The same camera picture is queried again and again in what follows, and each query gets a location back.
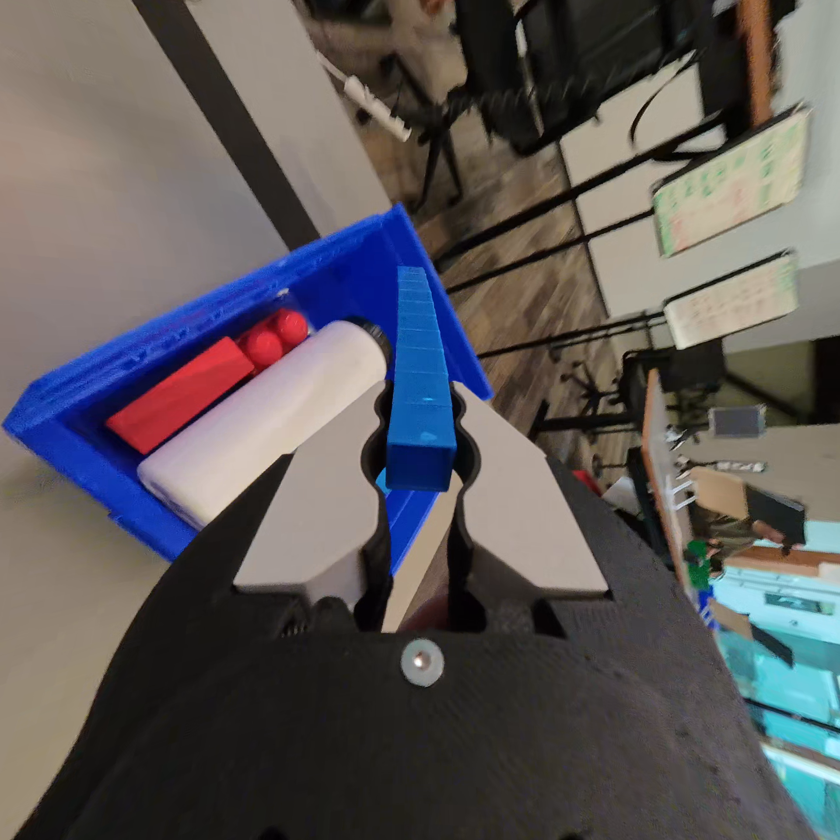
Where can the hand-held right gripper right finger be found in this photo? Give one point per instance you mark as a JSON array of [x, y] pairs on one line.
[[532, 525]]

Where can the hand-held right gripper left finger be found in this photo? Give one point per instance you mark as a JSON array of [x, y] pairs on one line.
[[309, 525]]

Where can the white squeeze bottle black cap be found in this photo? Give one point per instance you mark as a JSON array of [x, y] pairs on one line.
[[250, 427]]

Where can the long blue rectangular bar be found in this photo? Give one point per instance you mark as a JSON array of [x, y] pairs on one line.
[[420, 394]]

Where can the long red rectangular bar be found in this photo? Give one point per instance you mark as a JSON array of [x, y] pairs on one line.
[[177, 394]]

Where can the red plastic block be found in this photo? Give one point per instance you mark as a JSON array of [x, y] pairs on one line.
[[276, 335]]

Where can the blue plastic bin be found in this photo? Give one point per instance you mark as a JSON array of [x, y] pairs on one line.
[[131, 381]]

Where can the wooden top standing desk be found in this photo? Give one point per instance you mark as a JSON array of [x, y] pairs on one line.
[[663, 486]]

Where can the white power strip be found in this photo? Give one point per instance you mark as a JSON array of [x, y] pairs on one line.
[[374, 108]]

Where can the black desk chair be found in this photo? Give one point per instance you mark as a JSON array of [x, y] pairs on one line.
[[525, 66]]

